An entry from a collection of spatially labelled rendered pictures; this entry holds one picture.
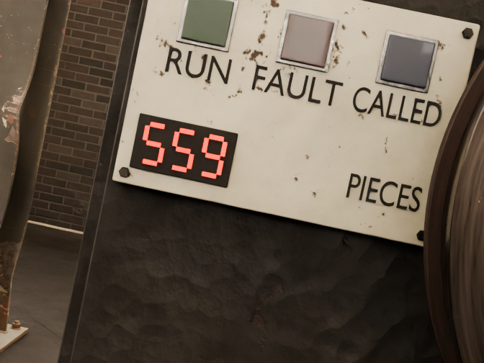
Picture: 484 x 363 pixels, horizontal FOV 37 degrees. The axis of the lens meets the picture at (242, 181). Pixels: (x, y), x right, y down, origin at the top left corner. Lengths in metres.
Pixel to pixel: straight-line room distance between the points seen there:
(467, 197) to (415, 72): 0.16
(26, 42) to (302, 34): 2.64
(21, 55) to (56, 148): 3.70
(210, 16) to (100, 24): 6.23
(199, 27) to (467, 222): 0.26
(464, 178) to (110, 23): 6.39
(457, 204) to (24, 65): 2.80
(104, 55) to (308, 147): 6.21
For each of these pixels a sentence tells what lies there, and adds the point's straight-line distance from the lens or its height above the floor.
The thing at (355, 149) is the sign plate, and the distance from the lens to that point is 0.58.
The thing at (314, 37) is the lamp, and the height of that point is 1.20.
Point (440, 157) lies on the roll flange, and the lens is 0.53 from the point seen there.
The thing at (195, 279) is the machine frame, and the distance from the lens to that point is 0.61.
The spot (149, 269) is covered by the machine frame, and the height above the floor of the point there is 0.99.
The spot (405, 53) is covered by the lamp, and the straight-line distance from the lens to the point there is 0.59.
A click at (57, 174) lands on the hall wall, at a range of 6.83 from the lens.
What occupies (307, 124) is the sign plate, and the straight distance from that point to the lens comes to 0.58.
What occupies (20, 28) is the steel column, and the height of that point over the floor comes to 1.38.
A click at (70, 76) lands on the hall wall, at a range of 6.82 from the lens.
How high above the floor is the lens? 1.11
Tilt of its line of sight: 3 degrees down
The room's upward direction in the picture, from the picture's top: 12 degrees clockwise
